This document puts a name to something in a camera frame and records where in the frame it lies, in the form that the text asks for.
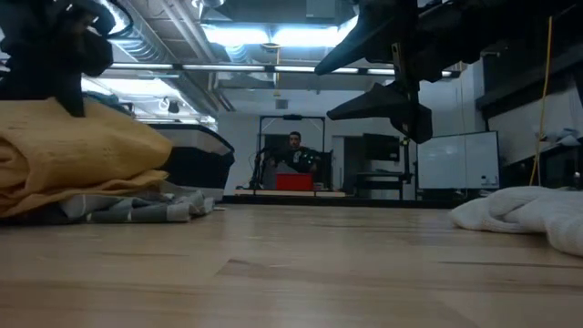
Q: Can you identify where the yellow cable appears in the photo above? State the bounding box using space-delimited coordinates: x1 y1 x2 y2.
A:
527 15 555 187

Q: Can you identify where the black aluminium table frame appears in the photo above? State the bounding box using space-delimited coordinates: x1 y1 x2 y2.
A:
221 194 461 210

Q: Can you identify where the seated person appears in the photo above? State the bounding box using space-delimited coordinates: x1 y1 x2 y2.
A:
271 130 322 174

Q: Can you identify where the black robot station frame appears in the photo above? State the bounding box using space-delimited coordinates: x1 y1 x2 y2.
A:
249 114 333 191

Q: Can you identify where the black equipment rack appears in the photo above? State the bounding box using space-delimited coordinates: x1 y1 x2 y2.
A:
342 132 414 201

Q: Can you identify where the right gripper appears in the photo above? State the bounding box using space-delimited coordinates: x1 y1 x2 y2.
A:
313 0 486 145

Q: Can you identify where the white towel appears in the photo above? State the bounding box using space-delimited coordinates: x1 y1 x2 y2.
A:
448 184 583 258

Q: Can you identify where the ceiling light strip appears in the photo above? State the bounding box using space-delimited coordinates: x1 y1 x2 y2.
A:
108 62 456 77

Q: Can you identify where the red storage box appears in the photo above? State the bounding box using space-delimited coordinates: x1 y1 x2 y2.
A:
274 172 315 192

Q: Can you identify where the far wooden table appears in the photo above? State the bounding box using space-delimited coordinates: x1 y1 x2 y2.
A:
233 188 347 199

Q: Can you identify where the grey checked towel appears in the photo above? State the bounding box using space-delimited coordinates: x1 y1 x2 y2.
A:
56 179 225 224

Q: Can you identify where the yellow towel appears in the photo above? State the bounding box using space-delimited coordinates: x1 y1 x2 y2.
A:
0 96 174 219

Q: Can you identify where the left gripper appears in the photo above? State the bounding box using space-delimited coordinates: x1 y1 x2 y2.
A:
0 0 116 118

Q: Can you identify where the navy blue fabric bin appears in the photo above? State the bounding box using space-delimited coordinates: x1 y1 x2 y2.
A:
146 121 237 202

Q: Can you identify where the whiteboard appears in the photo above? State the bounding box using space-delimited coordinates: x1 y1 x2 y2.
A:
415 130 501 190

